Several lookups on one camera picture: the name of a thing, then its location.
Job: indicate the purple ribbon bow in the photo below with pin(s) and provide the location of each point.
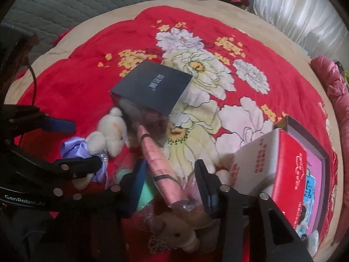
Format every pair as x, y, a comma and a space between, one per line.
73, 147

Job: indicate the dark framed box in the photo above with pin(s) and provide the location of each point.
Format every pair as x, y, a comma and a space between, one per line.
316, 152

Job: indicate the mint green soft object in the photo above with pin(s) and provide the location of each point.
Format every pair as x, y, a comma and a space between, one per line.
148, 196

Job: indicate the pink quilt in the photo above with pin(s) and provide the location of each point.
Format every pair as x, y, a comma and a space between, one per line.
338, 109

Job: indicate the cream teddy bear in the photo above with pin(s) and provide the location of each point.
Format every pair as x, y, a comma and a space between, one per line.
111, 131

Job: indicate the dark blue box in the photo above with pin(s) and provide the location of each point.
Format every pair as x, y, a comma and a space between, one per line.
152, 87

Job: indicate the red floral blanket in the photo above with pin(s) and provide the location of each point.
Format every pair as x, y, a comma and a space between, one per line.
81, 73

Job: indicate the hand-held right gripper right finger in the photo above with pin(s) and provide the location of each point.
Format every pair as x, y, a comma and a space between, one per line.
205, 189

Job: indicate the pink tube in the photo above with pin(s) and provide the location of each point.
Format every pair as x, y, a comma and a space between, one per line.
160, 166

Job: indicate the white curtain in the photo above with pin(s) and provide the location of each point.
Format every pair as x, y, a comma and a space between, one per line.
294, 8

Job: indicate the beige bed cover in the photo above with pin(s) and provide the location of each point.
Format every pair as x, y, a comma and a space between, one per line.
109, 13

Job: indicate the grey quilted headboard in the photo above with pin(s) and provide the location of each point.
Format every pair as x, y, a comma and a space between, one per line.
81, 0

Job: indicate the red and white box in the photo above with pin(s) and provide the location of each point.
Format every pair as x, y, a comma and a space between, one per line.
286, 169

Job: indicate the green cloth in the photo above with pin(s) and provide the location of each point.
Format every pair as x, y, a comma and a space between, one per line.
345, 73

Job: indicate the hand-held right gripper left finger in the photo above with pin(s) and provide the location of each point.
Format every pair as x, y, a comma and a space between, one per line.
139, 180

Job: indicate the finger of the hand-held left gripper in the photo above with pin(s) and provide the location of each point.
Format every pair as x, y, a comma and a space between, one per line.
79, 166
58, 126

